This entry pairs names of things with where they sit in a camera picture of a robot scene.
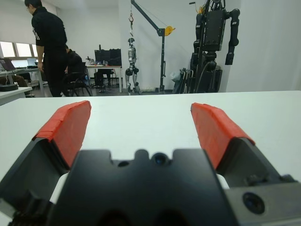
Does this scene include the pale plastic bag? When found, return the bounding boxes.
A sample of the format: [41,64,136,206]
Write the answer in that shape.
[170,70,181,83]

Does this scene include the open black laptop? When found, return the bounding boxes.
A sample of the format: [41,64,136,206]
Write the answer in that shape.
[0,58,16,71]

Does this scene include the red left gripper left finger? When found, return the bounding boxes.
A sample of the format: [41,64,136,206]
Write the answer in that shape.
[0,100,92,215]

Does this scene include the folded black trolley stack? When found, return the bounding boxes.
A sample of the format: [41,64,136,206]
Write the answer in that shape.
[173,67,196,94]

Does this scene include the flat black base object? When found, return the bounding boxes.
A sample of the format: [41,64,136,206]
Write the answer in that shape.
[0,83,19,92]

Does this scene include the long white office desk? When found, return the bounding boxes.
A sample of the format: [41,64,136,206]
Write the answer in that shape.
[0,67,49,97]

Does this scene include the black humanoid robot on stand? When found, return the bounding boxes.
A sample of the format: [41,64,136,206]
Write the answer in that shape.
[189,0,241,94]

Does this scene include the white desk with red edge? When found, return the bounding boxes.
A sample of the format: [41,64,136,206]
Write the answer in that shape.
[86,65,123,93]

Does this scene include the hanging silver humanoid robot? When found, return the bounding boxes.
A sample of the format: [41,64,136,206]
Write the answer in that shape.
[124,37,142,95]

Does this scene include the black office chair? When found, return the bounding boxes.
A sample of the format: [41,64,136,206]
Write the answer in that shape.
[62,62,94,97]

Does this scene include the neighbouring white table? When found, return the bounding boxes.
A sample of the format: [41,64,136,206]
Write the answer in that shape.
[0,86,33,106]

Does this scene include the black computer monitor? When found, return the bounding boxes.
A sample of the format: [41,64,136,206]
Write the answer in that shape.
[94,49,111,65]

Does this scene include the person in black sweater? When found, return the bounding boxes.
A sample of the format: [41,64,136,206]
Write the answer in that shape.
[24,0,69,97]

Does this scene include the seated person dark clothes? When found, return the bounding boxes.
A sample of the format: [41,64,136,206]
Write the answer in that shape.
[64,44,87,82]

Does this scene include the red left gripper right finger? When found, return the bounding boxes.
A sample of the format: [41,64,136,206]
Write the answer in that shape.
[190,102,301,189]

